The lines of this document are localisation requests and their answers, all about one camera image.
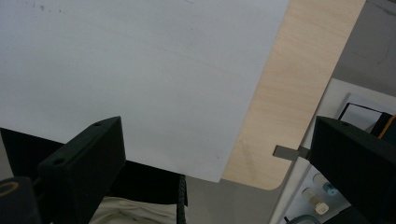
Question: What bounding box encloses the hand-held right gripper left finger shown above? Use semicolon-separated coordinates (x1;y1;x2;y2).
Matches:
36;116;127;224

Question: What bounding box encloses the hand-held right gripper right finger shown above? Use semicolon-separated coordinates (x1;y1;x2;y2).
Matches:
309;115;396;224

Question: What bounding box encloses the light blue round cap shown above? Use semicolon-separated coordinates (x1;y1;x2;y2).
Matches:
323;182;339;196

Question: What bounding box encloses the black-framed white board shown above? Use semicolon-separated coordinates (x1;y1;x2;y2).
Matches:
338;102;394;135

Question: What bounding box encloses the black and yellow tool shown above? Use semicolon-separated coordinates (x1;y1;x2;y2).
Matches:
377;114;396;146

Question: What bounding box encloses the beige plug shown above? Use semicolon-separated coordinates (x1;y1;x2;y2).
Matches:
313;201;331;217

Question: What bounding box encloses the black cloth garment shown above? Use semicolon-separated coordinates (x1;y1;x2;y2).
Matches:
0;127;189;207

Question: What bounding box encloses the beige cloth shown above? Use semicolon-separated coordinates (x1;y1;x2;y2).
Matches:
89;195;179;224

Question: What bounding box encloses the white paper sheet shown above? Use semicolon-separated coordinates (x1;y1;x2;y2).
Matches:
0;0;291;184

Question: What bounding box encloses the black ribbed cable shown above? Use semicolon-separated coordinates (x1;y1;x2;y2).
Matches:
176;174;189;224

